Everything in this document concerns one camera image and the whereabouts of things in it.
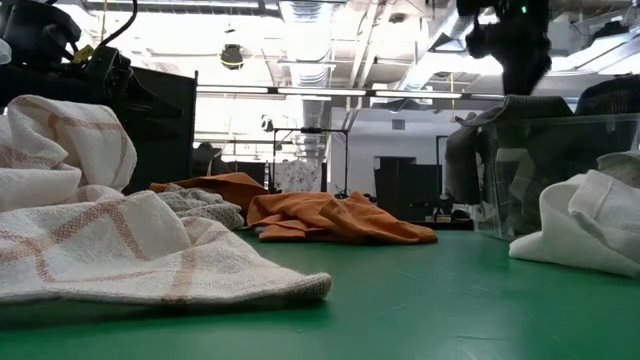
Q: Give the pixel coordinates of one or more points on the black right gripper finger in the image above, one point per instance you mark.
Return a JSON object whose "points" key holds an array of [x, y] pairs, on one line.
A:
{"points": [[514, 75], [534, 67]]}

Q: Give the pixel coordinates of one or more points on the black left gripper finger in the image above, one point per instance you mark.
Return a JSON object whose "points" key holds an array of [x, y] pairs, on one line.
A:
{"points": [[150, 112]]}

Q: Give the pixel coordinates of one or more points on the white towel with red stripes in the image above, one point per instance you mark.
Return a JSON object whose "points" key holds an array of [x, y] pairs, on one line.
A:
{"points": [[75, 145], [150, 250]]}

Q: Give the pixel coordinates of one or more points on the dark gray waffle towel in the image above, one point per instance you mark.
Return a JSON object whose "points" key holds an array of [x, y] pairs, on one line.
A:
{"points": [[610, 95]]}

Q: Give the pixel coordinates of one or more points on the dark gray white-lined towel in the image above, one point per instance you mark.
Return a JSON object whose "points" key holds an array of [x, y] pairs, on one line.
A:
{"points": [[515, 175]]}

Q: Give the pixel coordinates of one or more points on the pale gray waffle towel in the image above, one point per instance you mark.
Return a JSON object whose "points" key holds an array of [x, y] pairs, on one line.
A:
{"points": [[205, 205]]}

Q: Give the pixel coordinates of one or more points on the light gray towel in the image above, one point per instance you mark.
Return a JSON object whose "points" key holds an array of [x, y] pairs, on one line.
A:
{"points": [[622, 167]]}

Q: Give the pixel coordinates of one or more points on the background black robot arm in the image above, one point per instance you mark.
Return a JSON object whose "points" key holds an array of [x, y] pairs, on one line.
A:
{"points": [[445, 210]]}

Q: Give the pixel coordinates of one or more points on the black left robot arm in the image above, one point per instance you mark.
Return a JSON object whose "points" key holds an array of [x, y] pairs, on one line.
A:
{"points": [[35, 30]]}

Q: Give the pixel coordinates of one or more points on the yellow tag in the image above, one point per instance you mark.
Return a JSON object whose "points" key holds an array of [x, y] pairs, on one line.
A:
{"points": [[84, 54]]}

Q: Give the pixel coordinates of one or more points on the black partition panel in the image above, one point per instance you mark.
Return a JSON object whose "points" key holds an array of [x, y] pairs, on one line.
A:
{"points": [[165, 165]]}

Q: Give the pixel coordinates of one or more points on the black ceiling dome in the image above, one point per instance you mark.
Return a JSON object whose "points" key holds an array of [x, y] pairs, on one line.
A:
{"points": [[231, 56]]}

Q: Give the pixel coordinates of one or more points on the black cabinet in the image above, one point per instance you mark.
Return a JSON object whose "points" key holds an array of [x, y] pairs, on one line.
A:
{"points": [[405, 190]]}

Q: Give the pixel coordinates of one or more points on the white patterned hanging cloth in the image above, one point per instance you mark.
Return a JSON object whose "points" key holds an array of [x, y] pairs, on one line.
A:
{"points": [[300, 175]]}

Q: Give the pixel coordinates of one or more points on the horizontal metal bar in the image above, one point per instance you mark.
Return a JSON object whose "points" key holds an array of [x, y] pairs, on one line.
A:
{"points": [[325, 91]]}

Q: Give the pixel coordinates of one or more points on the silver ventilation duct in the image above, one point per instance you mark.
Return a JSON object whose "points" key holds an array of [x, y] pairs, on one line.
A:
{"points": [[450, 30], [310, 75]]}

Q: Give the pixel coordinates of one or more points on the black metal stand frame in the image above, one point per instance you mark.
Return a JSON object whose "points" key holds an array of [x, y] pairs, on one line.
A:
{"points": [[310, 131], [438, 150]]}

